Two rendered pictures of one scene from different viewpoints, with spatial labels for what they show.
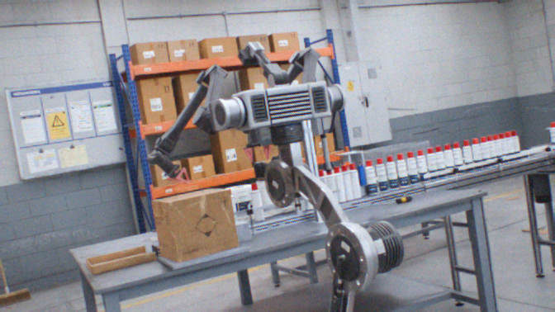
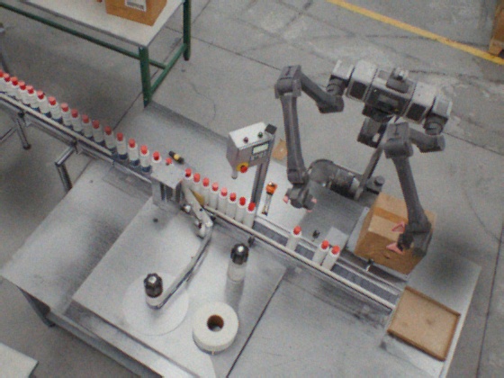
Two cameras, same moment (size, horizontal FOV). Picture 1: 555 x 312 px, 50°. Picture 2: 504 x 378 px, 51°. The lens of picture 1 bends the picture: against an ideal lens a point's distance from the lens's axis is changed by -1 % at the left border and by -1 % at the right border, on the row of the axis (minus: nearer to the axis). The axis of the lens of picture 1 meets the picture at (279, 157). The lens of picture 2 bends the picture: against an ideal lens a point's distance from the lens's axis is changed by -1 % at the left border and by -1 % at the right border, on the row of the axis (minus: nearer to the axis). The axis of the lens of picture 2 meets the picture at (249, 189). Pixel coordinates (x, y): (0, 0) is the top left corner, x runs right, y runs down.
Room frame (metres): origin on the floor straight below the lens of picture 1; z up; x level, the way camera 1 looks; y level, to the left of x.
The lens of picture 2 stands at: (4.28, 0.82, 3.31)
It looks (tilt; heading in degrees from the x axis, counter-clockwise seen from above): 58 degrees down; 223
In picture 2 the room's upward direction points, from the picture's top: 11 degrees clockwise
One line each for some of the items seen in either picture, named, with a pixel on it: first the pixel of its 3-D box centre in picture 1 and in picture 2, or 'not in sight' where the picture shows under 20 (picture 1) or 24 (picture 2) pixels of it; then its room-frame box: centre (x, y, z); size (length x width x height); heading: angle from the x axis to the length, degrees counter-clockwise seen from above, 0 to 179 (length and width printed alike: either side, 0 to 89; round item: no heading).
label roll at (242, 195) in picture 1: (239, 198); (214, 328); (3.76, 0.29, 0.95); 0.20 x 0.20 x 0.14
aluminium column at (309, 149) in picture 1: (310, 159); (261, 171); (3.17, -0.16, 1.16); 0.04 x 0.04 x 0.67; 24
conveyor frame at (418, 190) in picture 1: (300, 216); (248, 227); (3.28, -0.06, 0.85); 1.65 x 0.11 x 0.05; 114
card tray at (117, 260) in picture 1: (120, 259); (425, 321); (2.88, 0.85, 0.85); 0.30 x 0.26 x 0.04; 114
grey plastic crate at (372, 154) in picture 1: (391, 159); not in sight; (5.32, -0.99, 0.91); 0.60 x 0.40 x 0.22; 123
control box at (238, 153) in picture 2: (310, 118); (248, 148); (3.25, -0.20, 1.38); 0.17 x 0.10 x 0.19; 169
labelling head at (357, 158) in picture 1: (353, 174); (169, 187); (3.54, -0.41, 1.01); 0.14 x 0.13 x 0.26; 114
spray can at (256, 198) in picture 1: (257, 202); (293, 238); (3.19, 0.16, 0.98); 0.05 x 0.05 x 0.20
